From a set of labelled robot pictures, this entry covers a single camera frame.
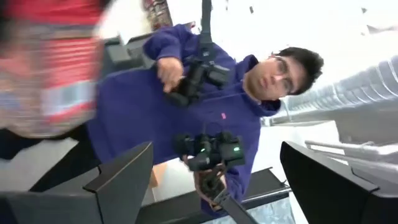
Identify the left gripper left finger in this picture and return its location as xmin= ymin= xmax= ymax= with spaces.
xmin=0 ymin=141 xmax=155 ymax=224

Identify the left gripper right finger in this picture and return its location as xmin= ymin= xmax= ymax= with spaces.
xmin=279 ymin=141 xmax=398 ymax=224

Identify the patterned red-lidded tin with barcode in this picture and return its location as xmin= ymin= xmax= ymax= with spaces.
xmin=0 ymin=0 xmax=108 ymax=139

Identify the person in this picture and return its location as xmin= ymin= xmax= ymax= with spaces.
xmin=0 ymin=24 xmax=325 ymax=218

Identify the person's hand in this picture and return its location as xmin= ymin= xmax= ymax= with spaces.
xmin=182 ymin=154 xmax=228 ymax=212
xmin=156 ymin=57 xmax=185 ymax=93

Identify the dark grey equipment case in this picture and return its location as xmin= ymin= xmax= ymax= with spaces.
xmin=102 ymin=21 xmax=197 ymax=77

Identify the white metal rail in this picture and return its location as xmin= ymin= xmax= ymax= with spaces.
xmin=304 ymin=139 xmax=398 ymax=166

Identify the silver ceiling air duct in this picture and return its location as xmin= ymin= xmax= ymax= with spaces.
xmin=270 ymin=55 xmax=398 ymax=124

